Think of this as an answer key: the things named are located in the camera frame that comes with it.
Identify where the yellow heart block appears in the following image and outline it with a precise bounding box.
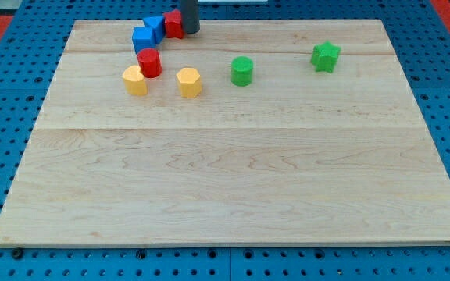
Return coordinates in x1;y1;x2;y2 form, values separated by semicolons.
122;65;148;96

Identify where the red star block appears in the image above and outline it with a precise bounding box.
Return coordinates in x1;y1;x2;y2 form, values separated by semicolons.
163;9;184;39

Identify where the blue triangle block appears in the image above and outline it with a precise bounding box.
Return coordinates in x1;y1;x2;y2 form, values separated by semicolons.
143;16;166;44

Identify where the yellow hexagon block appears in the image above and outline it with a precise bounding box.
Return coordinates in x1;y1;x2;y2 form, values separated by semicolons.
176;67;202;98

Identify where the light wooden board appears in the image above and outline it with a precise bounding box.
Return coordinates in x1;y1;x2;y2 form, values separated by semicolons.
0;20;450;248

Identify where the green cylinder block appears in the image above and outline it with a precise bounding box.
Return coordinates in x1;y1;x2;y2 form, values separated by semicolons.
231;56;254;87

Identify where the green star block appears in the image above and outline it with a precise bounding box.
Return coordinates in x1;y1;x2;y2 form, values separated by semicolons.
310;41;341;73

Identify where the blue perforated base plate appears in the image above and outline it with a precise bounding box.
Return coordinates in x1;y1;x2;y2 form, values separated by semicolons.
0;1;450;280

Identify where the blue cube block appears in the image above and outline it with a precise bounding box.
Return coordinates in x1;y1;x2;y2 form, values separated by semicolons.
132;27;156;53

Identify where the red cylinder block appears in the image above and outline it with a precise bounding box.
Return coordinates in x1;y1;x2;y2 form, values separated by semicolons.
137;48;163;78

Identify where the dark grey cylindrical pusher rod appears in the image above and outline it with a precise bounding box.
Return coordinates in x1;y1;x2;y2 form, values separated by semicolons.
180;0;200;34

